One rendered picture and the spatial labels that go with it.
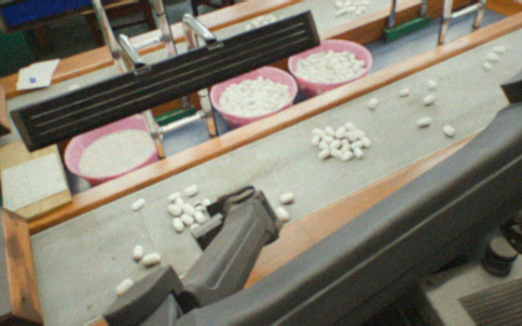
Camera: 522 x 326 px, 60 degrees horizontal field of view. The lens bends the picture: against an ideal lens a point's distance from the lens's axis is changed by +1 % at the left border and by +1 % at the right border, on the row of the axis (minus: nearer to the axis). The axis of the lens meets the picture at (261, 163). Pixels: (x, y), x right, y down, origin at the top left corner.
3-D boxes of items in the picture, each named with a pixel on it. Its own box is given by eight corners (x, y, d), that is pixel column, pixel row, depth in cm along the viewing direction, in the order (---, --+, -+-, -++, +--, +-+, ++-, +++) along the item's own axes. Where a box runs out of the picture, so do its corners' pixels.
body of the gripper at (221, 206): (203, 205, 86) (210, 208, 79) (250, 184, 88) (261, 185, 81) (217, 235, 86) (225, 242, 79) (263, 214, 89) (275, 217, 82)
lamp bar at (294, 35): (322, 46, 97) (321, 14, 92) (29, 155, 80) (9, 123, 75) (302, 33, 103) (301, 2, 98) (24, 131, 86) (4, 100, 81)
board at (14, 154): (73, 203, 109) (71, 199, 108) (8, 230, 105) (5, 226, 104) (53, 132, 132) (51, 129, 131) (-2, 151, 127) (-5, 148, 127)
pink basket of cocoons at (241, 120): (314, 107, 142) (314, 81, 136) (260, 153, 129) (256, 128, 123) (253, 82, 157) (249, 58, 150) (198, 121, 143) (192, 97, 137)
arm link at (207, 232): (284, 235, 70) (256, 188, 69) (221, 277, 67) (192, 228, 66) (264, 230, 81) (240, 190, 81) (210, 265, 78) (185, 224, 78)
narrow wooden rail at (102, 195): (546, 37, 161) (557, 6, 154) (28, 265, 111) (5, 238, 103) (533, 32, 165) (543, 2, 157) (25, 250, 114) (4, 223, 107)
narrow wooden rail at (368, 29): (473, 7, 183) (480, -20, 176) (15, 186, 133) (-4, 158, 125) (463, 3, 187) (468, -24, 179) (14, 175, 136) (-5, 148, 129)
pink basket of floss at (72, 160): (185, 145, 135) (178, 120, 129) (140, 210, 118) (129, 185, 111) (111, 133, 144) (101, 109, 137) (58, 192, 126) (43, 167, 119)
